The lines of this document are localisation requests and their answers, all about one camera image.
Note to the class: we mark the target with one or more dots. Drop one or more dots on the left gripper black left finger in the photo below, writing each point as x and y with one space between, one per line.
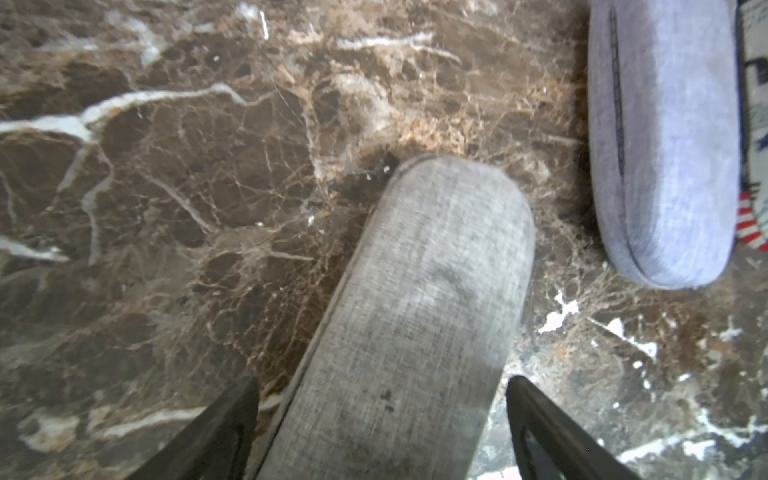
215 445

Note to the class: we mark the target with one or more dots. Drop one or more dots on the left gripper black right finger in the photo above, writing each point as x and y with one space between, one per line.
548 444

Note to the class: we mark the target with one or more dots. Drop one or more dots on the grey eyeglass case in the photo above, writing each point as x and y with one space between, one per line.
399 378

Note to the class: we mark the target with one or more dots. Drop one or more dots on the lavender eyeglass case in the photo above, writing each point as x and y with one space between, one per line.
664 138

